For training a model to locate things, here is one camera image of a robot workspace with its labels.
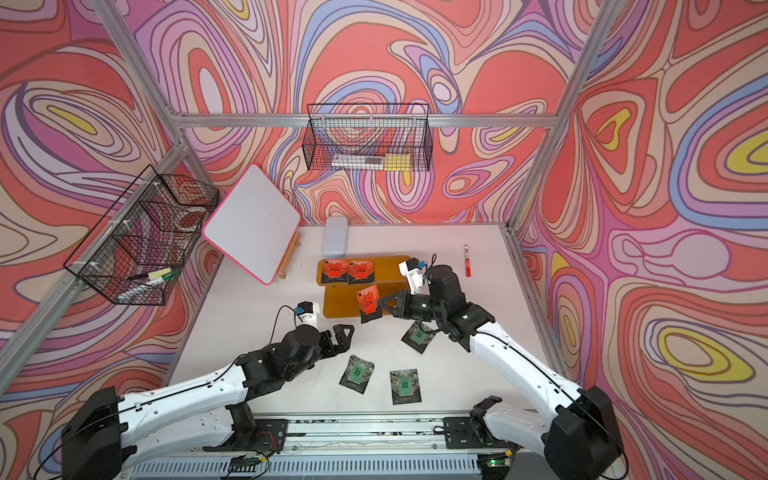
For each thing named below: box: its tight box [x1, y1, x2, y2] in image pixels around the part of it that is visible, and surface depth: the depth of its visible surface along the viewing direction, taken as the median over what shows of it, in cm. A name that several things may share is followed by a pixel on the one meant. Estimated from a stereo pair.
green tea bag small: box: [339, 354, 375, 394], surface depth 84 cm
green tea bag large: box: [389, 368, 422, 405], surface depth 82 cm
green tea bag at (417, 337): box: [401, 320, 435, 354], surface depth 92 cm
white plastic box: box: [322, 216, 348, 258], surface depth 120 cm
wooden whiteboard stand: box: [277, 232, 301, 279], surface depth 107 cm
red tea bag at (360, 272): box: [347, 260, 375, 285], surface depth 90 cm
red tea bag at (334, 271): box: [321, 259, 349, 284], surface depth 90 cm
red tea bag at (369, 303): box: [356, 284, 382, 324], surface depth 77 cm
